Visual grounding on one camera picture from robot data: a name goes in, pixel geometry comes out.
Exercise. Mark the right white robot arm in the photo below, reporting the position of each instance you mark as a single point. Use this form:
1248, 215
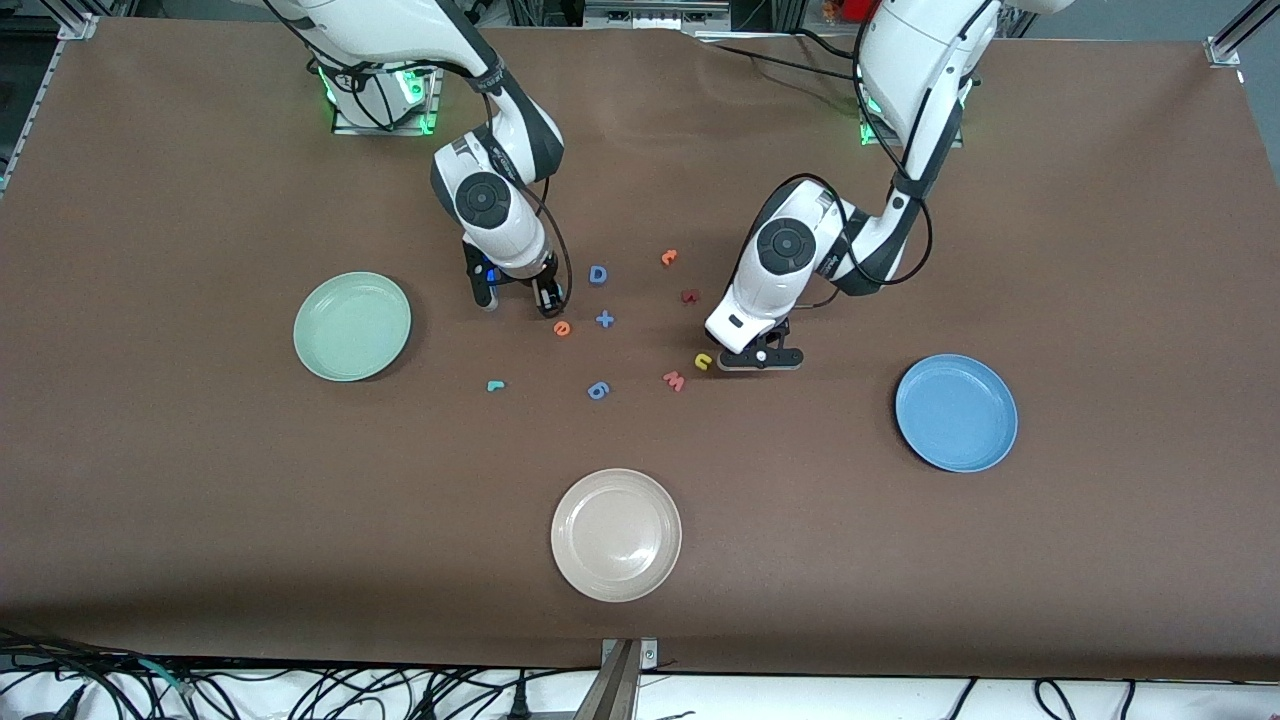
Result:
480, 200

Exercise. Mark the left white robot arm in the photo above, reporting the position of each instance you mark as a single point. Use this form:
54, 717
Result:
785, 245

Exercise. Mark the blue foam letter D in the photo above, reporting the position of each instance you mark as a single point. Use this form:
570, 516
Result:
598, 275

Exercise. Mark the blue foam number 6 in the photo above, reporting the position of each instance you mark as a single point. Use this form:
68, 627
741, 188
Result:
598, 391

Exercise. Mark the pink foam letter w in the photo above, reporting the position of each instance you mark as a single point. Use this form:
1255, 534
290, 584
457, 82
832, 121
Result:
674, 381

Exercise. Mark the light green plate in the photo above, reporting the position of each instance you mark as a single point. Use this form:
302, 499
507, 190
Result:
352, 327

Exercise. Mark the blue plate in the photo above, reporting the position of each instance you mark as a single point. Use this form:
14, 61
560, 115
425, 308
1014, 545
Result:
956, 413

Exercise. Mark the beige plate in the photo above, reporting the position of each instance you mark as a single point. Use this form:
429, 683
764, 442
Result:
616, 535

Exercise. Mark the grey metal equipment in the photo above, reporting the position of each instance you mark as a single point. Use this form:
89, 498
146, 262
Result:
655, 12

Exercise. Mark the red box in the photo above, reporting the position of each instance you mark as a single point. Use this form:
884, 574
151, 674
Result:
855, 8

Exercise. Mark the brown table cover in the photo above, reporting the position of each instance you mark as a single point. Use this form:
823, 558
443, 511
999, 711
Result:
200, 500

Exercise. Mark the black power plug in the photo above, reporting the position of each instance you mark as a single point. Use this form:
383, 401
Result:
519, 705

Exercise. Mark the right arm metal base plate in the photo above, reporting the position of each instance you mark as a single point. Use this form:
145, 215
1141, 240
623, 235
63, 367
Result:
432, 120

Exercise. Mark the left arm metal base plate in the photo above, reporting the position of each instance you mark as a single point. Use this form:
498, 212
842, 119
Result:
955, 140

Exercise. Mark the aluminium corner bracket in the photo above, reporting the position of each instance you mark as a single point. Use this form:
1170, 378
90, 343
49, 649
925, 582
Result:
78, 27
1224, 50

